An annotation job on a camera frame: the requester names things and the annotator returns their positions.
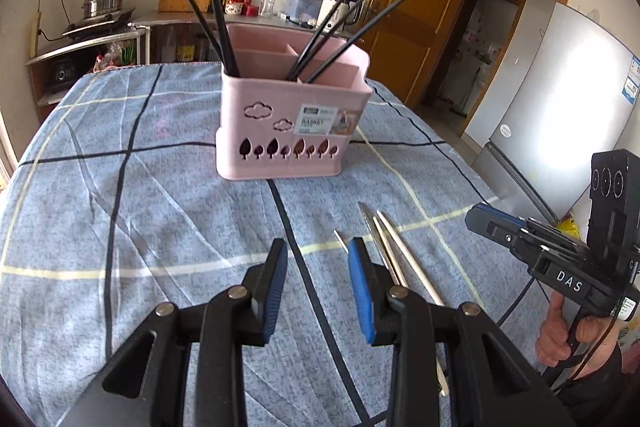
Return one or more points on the person's right forearm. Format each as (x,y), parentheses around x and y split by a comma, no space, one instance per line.
(605,389)

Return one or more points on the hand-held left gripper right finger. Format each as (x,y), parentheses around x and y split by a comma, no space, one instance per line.
(362,297)

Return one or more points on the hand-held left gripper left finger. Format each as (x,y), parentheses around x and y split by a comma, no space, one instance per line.
(272,297)

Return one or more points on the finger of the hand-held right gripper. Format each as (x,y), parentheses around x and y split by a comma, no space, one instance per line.
(500,234)
(530,227)

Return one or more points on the metal kitchen counter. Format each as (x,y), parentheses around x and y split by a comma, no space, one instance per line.
(165,21)

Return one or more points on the white refrigerator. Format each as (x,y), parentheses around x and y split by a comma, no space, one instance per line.
(550,107)

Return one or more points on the blue checked tablecloth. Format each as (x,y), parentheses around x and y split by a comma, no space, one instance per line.
(150,207)

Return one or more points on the red jar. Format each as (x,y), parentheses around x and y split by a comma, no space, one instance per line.
(237,2)

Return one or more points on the wall power strip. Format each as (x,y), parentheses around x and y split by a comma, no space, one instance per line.
(36,34)

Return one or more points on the person's right hand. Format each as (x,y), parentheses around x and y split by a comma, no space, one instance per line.
(552,337)

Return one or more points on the pink plastic utensil basket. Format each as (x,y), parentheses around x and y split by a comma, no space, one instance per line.
(280,107)

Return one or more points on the drinking glass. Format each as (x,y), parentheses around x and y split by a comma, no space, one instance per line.
(267,7)

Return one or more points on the electric kettle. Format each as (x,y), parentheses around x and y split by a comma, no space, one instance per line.
(337,14)

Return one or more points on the cream chopstick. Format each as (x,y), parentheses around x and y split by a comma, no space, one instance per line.
(389,252)
(410,257)

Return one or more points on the gas stove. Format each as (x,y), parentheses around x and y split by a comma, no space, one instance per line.
(97,26)

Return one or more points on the clear plastic container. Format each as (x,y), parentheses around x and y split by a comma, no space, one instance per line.
(302,7)

